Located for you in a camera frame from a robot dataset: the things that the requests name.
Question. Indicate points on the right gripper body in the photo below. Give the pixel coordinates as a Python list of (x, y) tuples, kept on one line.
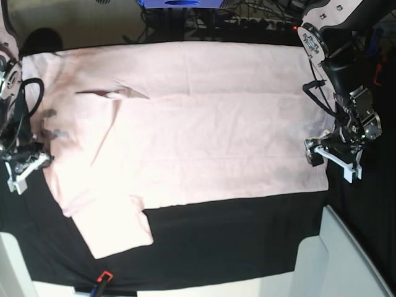
[(21, 154)]

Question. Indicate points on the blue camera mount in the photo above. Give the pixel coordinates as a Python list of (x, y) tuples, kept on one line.
[(155, 4)]

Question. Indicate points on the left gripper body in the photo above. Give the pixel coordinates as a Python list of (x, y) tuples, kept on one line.
[(357, 124)]

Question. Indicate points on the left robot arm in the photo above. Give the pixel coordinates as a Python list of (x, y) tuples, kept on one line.
[(328, 33)]

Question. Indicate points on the black table cloth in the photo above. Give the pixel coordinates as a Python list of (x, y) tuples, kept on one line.
[(219, 241)]

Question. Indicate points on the black power strip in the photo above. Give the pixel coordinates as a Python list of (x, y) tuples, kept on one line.
[(235, 22)]

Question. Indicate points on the red black clamp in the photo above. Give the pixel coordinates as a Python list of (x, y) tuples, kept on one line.
[(377, 79), (101, 283)]

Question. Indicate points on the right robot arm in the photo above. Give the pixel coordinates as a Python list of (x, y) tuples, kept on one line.
[(14, 109)]

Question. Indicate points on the red black clamp bottom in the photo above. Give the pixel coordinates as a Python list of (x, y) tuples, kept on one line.
[(101, 283)]

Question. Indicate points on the pink T-shirt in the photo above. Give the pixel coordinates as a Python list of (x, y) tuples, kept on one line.
[(149, 126)]

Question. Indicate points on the red black clamp right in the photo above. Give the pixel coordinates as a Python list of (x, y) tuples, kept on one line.
[(377, 79)]

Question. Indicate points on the white camera bracket right arm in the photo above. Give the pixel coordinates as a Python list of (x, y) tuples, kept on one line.
[(23, 173)]

